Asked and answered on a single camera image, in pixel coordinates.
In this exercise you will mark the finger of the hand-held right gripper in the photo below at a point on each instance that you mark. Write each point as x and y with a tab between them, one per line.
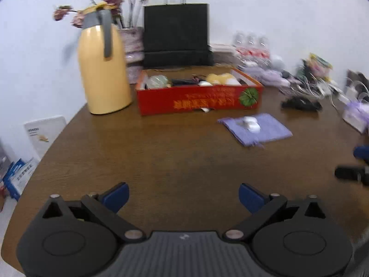
350	173
362	153

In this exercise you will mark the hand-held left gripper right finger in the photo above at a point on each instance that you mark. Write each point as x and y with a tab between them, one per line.
250	197

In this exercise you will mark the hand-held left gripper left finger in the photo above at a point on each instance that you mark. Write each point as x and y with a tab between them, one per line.
116	196

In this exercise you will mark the red cardboard box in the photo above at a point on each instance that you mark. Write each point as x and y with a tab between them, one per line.
196	101

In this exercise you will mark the purple white box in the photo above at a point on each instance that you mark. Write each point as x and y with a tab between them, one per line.
357	115

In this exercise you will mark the purple cloth pouch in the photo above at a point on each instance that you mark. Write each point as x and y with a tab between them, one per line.
271	129

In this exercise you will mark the white earbuds case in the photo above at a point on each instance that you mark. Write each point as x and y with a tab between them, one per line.
251	124

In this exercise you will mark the black clip gadget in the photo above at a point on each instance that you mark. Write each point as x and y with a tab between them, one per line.
301	104

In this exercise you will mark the white cardboard box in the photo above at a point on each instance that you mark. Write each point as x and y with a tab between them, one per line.
44	134

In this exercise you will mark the blue white box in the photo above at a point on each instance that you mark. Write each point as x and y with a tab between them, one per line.
20	177

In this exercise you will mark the yellow green snack packet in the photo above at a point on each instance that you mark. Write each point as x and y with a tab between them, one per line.
318	63

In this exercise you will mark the lavender pouch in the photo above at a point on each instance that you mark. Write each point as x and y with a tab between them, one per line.
274	78

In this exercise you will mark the yellow plush toy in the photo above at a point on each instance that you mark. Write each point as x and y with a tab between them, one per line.
223	79

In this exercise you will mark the white round gadget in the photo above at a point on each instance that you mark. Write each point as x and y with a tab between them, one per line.
277	63

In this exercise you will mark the yellow thermos jug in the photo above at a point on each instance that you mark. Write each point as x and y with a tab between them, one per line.
101	72

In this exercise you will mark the black item in box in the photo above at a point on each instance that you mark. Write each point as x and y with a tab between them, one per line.
184	82

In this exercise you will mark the clear water bottle red label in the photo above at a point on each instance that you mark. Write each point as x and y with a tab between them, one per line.
251	46
263	47
239	44

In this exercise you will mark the pink white vase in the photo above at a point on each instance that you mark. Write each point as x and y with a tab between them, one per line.
134	52

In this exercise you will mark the white flat box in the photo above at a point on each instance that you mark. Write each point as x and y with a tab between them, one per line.
223	51

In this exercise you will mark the black paper bag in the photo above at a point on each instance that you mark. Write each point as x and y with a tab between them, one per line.
175	31

